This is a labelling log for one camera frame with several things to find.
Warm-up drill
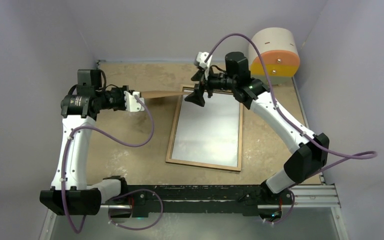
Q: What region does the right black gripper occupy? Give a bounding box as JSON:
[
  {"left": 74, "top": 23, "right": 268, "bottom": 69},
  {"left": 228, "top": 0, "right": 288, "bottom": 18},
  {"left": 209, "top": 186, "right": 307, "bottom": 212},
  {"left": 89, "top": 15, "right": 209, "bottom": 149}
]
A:
[{"left": 184, "top": 66, "right": 237, "bottom": 108}]

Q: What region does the black wooden picture frame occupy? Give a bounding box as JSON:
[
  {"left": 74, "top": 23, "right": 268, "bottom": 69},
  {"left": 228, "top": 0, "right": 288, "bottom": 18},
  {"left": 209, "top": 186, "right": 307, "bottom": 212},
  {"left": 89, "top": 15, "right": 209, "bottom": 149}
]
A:
[{"left": 164, "top": 84, "right": 245, "bottom": 173}]

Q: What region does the mountain landscape photo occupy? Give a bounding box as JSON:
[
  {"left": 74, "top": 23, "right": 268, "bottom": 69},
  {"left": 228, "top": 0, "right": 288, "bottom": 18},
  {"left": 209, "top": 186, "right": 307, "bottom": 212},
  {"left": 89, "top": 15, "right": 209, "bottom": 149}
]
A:
[{"left": 171, "top": 94, "right": 241, "bottom": 169}]

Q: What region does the brown backing board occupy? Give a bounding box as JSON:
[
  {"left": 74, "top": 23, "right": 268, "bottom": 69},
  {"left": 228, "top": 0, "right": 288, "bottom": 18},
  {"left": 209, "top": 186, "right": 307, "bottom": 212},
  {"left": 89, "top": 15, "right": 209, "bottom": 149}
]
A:
[{"left": 140, "top": 90, "right": 190, "bottom": 99}]

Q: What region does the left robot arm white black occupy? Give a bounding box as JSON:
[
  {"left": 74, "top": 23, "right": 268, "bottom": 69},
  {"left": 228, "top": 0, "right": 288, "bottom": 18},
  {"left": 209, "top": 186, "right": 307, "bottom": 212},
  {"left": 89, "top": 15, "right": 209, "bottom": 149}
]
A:
[{"left": 39, "top": 69, "right": 127, "bottom": 216}]

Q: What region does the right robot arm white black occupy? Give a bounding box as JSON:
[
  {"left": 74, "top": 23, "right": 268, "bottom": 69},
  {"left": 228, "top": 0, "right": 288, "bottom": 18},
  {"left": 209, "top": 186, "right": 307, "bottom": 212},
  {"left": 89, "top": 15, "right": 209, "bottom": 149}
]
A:
[{"left": 185, "top": 51, "right": 330, "bottom": 204}]

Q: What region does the round cream drawer cabinet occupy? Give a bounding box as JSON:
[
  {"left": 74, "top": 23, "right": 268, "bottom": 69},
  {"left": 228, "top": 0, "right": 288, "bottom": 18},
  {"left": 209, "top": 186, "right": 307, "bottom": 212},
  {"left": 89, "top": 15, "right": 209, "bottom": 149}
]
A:
[{"left": 248, "top": 27, "right": 301, "bottom": 85}]

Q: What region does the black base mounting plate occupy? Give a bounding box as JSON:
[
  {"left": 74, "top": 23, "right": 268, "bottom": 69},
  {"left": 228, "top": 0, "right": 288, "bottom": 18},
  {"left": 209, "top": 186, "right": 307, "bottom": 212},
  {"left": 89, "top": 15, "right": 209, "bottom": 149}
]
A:
[{"left": 96, "top": 184, "right": 294, "bottom": 218}]

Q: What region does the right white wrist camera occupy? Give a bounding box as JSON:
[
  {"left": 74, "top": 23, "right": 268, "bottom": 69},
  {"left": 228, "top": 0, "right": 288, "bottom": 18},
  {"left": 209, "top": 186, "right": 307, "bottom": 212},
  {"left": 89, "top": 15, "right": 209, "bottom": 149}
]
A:
[{"left": 194, "top": 51, "right": 213, "bottom": 80}]

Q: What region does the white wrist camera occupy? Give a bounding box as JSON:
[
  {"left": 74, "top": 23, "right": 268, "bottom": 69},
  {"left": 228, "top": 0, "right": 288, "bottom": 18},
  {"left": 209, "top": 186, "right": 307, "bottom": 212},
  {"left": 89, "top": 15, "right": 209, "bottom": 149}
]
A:
[
  {"left": 194, "top": 51, "right": 213, "bottom": 80},
  {"left": 124, "top": 90, "right": 145, "bottom": 113}
]

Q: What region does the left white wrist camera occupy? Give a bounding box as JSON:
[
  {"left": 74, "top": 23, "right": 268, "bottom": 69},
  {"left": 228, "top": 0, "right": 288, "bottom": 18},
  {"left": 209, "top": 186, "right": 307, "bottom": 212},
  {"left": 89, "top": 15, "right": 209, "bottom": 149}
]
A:
[{"left": 124, "top": 90, "right": 145, "bottom": 113}]

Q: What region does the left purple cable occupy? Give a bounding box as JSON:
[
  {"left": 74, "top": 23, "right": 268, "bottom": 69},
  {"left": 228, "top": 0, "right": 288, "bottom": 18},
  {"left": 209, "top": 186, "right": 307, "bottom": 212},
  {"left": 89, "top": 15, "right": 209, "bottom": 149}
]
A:
[{"left": 60, "top": 95, "right": 164, "bottom": 235}]

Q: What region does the purple cable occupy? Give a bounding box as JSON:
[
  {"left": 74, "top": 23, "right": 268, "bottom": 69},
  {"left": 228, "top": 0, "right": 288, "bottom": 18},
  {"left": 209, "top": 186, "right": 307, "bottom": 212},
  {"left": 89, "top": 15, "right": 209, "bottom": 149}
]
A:
[
  {"left": 60, "top": 95, "right": 164, "bottom": 235},
  {"left": 206, "top": 33, "right": 378, "bottom": 226}
]

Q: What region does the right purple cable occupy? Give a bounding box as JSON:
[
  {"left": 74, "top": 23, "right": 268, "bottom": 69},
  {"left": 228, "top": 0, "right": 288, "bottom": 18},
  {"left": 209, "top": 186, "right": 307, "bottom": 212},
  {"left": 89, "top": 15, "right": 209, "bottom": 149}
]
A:
[{"left": 206, "top": 33, "right": 378, "bottom": 226}]

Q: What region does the aluminium rail frame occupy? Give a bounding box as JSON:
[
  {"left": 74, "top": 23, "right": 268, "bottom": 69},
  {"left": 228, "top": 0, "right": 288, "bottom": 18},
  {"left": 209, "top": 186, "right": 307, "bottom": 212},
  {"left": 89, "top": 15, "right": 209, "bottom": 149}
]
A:
[{"left": 40, "top": 185, "right": 348, "bottom": 240}]

